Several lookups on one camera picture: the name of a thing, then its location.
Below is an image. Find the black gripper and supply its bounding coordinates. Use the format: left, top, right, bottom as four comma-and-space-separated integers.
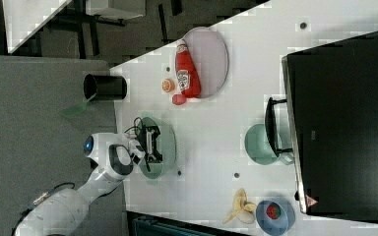
134, 125, 163, 163

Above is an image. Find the green plastic strainer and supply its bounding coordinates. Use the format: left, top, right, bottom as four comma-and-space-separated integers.
137, 117, 176, 179

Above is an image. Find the red strawberry toy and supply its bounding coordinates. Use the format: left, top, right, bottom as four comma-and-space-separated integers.
172, 94, 187, 105

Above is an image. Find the orange slice toy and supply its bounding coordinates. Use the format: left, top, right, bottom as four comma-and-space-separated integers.
161, 79, 175, 92

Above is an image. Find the red ketchup bottle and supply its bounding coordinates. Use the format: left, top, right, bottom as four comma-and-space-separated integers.
176, 40, 202, 98

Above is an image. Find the black cup upper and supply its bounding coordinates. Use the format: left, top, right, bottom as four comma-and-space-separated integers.
83, 74, 127, 100

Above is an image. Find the green spatula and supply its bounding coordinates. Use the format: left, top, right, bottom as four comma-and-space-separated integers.
61, 94, 96, 118

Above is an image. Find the grey oval plate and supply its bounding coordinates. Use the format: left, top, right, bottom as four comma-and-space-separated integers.
182, 27, 229, 98

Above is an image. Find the green pot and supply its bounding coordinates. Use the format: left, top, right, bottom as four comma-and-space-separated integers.
244, 124, 293, 165

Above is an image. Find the red fruit in bowl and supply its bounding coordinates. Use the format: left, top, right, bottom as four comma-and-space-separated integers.
266, 204, 282, 220

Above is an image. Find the blue bowl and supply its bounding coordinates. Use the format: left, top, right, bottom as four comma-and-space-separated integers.
256, 198, 295, 236

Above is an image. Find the black toaster oven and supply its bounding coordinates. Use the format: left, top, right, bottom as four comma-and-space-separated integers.
283, 30, 378, 223

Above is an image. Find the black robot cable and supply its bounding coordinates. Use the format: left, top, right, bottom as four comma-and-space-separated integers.
123, 116, 144, 136

